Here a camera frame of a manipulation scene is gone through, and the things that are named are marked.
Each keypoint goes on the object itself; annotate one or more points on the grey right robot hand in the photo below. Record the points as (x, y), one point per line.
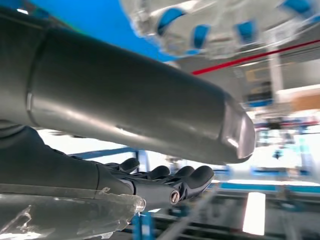
(124, 99)

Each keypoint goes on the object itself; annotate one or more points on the red barrier belt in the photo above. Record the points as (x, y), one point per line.
(250, 59)

